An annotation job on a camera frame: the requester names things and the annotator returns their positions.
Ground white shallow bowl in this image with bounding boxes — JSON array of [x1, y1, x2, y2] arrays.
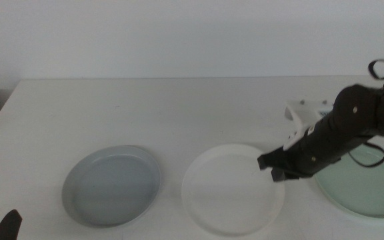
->
[[181, 143, 285, 237]]

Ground pale green shallow bowl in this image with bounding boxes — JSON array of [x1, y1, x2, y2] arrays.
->
[[313, 141, 384, 220]]

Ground grey shallow bowl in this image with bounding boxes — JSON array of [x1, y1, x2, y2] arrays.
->
[[61, 145, 161, 229]]

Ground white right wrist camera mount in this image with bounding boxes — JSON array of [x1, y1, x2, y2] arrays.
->
[[283, 99, 333, 151]]

